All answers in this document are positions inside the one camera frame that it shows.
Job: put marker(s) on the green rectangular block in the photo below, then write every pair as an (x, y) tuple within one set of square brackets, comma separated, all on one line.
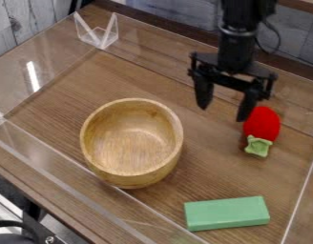
[(226, 213)]

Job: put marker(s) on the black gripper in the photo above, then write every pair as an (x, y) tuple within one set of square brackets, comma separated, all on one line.
[(207, 73)]

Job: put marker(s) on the wooden bowl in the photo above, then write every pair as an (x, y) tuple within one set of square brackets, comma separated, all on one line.
[(131, 140)]

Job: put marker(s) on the black metal clamp bracket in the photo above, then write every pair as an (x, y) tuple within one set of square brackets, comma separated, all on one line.
[(45, 236)]

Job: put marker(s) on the red plush strawberry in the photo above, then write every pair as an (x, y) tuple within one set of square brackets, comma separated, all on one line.
[(261, 130)]

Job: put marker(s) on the clear acrylic corner bracket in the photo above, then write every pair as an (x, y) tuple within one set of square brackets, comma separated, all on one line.
[(97, 37)]

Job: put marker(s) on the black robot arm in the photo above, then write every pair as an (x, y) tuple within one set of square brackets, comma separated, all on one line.
[(230, 68)]

